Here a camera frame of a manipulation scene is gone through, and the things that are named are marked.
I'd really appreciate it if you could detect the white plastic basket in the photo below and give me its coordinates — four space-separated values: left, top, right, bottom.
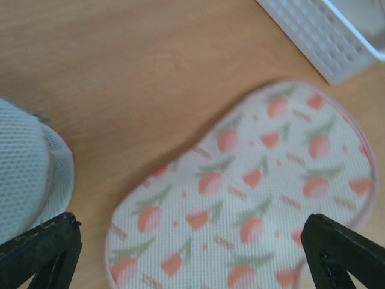
258 0 384 85

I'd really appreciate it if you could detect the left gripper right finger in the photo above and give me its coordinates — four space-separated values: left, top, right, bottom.
301 214 384 288

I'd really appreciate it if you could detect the white round mesh laundry bag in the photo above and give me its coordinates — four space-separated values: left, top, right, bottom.
1 99 75 243

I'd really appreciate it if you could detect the floral mesh laundry bag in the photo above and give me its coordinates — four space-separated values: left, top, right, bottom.
105 80 379 288

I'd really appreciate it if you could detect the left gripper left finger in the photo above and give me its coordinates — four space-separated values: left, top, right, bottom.
1 212 82 288

